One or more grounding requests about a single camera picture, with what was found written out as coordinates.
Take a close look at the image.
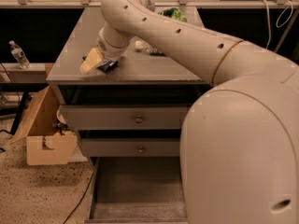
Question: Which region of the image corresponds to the grey middle drawer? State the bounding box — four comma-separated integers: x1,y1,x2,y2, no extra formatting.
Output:
79,138,179,157

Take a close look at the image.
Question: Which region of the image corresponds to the lying clear water bottle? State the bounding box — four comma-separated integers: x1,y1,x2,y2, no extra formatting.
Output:
135,40,164,56

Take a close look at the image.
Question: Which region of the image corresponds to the green chip bag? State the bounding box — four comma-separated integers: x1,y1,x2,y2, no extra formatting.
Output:
160,7,187,22

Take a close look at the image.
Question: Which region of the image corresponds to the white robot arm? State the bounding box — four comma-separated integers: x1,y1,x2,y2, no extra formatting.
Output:
97,0,299,224

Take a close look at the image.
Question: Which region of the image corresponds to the standing water bottle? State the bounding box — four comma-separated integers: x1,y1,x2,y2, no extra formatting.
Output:
9,40,30,69

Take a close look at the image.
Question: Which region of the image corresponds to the grey top drawer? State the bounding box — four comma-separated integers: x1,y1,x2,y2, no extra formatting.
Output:
59,105,188,131

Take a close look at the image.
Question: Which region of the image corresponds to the blue rxbar blueberry bar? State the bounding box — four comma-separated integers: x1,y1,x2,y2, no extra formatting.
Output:
95,57,119,74

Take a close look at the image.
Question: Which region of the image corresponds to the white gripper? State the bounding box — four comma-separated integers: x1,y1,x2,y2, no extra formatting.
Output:
79,25,131,74

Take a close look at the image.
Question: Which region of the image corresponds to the grey drawer cabinet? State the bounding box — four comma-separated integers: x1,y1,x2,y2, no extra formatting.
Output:
45,5,216,224

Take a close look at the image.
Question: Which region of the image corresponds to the grey bottom drawer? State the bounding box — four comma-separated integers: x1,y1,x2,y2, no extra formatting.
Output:
84,157,188,224

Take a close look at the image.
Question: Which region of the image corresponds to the wooden box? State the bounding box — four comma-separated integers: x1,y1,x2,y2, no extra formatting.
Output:
11,86,78,165

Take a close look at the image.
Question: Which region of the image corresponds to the black floor cable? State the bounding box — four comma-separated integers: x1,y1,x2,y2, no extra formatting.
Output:
62,168,96,224

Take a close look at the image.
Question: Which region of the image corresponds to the grey drawer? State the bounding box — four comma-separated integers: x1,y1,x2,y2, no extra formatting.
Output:
84,157,188,224
59,105,188,131
79,138,179,157

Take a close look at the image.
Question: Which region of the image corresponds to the white cable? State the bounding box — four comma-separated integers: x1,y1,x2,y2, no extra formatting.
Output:
260,0,295,51

